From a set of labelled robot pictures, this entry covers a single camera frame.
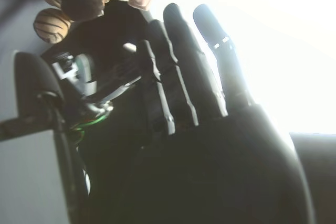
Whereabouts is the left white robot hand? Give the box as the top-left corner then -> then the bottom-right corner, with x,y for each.
13,2 -> 317,224

